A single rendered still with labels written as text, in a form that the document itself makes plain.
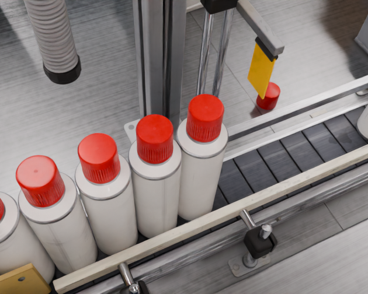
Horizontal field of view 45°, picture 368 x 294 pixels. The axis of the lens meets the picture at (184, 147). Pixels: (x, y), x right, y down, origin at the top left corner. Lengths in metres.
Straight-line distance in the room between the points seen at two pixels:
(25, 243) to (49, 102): 0.35
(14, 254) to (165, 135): 0.18
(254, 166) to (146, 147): 0.26
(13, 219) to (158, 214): 0.16
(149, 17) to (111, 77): 0.31
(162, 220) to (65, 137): 0.26
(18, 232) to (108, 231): 0.10
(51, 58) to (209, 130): 0.16
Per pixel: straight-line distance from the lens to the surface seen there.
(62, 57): 0.41
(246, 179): 0.60
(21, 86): 0.78
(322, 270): 0.58
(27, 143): 0.71
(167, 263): 0.55
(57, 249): 0.46
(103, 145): 0.38
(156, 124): 0.39
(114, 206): 0.42
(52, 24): 0.39
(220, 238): 0.56
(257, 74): 0.43
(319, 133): 0.67
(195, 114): 0.39
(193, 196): 0.50
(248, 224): 0.54
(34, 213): 0.40
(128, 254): 0.51
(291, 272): 0.56
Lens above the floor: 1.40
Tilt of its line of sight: 57 degrees down
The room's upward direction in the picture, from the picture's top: 5 degrees clockwise
